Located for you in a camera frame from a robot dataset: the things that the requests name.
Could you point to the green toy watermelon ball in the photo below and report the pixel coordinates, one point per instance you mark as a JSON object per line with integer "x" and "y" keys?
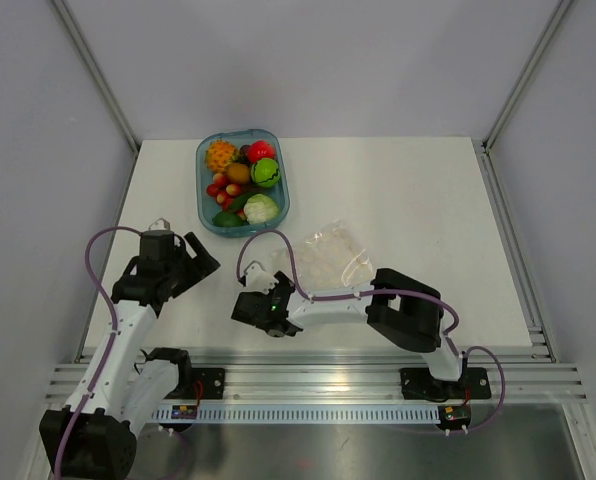
{"x": 265, "y": 172}

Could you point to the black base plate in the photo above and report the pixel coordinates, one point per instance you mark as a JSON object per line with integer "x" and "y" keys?
{"x": 208, "y": 384}
{"x": 419, "y": 384}

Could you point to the orange spiky toy fruit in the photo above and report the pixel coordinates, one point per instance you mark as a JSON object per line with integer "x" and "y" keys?
{"x": 220, "y": 154}

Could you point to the white slotted cable duct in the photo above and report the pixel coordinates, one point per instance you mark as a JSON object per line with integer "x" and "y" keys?
{"x": 296, "y": 414}

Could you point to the red toy cherry bunch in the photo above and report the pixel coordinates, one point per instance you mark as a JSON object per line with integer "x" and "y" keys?
{"x": 223, "y": 191}

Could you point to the brown toy kiwi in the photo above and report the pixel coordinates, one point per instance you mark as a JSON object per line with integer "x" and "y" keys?
{"x": 238, "y": 173}

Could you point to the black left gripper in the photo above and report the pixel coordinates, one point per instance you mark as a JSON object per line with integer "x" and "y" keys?
{"x": 202, "y": 264}

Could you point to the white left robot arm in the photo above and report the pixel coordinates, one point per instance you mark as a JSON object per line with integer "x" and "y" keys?
{"x": 94, "y": 435}

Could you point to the aluminium mounting rail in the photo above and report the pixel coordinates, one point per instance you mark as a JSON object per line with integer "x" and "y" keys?
{"x": 532, "y": 376}

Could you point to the red toy apple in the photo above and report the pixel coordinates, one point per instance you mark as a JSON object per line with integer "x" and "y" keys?
{"x": 259, "y": 150}

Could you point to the left aluminium frame post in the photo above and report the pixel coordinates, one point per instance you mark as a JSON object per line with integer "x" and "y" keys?
{"x": 67, "y": 19}

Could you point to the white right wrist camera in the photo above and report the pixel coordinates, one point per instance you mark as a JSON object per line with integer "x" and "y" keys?
{"x": 256, "y": 279}

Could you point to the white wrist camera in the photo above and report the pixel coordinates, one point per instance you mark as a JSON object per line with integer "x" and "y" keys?
{"x": 160, "y": 224}
{"x": 256, "y": 279}

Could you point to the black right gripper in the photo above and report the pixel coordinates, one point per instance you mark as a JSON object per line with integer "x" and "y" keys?
{"x": 284, "y": 281}

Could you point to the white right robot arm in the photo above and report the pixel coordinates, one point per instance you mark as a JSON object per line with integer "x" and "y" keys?
{"x": 407, "y": 313}

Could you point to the right aluminium frame post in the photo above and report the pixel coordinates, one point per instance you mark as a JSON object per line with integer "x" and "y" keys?
{"x": 539, "y": 51}

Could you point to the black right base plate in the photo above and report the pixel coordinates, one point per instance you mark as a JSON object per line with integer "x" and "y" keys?
{"x": 419, "y": 384}

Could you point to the blue plastic tray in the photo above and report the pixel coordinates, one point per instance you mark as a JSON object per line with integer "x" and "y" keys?
{"x": 206, "y": 206}

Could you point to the toy cabbage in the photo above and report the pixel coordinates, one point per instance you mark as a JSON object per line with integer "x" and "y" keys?
{"x": 260, "y": 209}

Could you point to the aluminium frame post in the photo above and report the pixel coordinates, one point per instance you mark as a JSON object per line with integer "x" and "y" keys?
{"x": 67, "y": 19}
{"x": 539, "y": 51}

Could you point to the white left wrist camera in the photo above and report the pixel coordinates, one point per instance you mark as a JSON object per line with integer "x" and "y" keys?
{"x": 160, "y": 224}

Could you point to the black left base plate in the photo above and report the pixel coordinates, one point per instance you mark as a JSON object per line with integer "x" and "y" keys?
{"x": 208, "y": 384}

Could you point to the clear zip top bag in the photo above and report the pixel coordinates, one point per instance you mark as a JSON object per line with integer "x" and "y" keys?
{"x": 331, "y": 258}

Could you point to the dark purple toy plum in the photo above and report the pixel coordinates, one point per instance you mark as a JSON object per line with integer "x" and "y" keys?
{"x": 244, "y": 150}

